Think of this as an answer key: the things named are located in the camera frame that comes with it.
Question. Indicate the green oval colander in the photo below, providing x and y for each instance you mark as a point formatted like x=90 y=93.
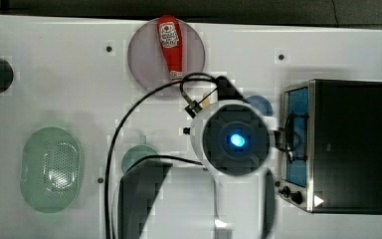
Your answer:
x=51 y=169

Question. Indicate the peeled plush banana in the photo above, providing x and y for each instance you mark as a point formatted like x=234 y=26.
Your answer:
x=206 y=101

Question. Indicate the green measuring cup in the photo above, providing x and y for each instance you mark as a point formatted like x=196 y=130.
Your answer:
x=135 y=152

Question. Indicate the red ketchup bottle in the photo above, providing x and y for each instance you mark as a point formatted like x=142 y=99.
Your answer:
x=170 y=40

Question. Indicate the silver black toaster oven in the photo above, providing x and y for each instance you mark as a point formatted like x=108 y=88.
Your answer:
x=331 y=131

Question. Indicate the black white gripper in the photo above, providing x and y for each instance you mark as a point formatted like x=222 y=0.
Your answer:
x=226 y=90

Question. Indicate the grey round plate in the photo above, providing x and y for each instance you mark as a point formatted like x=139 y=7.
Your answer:
x=146 y=61

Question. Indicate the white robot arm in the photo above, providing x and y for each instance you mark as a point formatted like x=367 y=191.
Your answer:
x=233 y=141

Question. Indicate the blue cup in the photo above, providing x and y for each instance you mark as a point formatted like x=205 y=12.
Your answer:
x=261 y=104

